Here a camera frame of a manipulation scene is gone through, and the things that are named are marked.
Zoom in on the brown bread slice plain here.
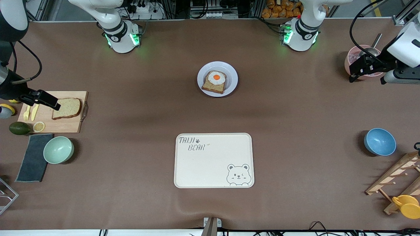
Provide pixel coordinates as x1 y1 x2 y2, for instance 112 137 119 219
52 98 81 120

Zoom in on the white round plate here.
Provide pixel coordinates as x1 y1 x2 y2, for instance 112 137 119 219
197 61 239 97

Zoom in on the fried egg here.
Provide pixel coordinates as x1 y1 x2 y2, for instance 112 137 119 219
208 71 226 85

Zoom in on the brown bread slice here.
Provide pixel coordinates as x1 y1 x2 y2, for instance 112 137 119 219
201 71 227 94

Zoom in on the pink bowl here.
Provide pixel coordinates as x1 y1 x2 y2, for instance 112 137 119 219
345 45 388 80

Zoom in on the metal scoop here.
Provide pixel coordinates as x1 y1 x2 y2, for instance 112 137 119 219
358 33 383 58

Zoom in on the wooden cutting board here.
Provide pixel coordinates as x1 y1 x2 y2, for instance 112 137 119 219
17 91 89 134

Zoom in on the green avocado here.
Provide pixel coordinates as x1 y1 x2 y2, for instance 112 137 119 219
9 122 31 135

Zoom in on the light green bowl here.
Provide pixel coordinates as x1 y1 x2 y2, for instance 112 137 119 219
43 136 74 164

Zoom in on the dark grey cloth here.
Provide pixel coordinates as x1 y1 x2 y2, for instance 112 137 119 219
15 133 54 183

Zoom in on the blue bowl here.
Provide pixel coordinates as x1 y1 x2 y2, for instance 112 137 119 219
364 128 397 156

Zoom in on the bag of orange buns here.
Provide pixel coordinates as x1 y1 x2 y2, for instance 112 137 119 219
262 0 329 19

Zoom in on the wooden drying rack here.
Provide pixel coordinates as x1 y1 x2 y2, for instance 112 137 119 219
365 151 420 216

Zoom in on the yellow cup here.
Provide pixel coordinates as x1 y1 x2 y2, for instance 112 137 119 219
392 195 420 219

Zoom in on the white socket strip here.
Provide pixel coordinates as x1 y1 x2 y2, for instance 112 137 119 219
205 11 230 19

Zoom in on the cream tray with bear print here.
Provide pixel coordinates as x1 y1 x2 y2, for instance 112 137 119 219
174 132 255 189

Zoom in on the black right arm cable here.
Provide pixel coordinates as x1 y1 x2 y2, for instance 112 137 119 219
10 41 42 85

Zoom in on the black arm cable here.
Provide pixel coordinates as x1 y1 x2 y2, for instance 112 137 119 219
10 41 42 85
349 0 399 66

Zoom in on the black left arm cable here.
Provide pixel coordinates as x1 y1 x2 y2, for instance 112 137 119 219
349 0 399 66

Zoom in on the aluminium frame post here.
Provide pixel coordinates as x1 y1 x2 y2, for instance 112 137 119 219
392 0 420 27

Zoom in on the white wire rack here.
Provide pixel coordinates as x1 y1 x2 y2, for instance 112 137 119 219
0 177 19 216

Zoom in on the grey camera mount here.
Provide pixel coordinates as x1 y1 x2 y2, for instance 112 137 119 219
201 217 222 236

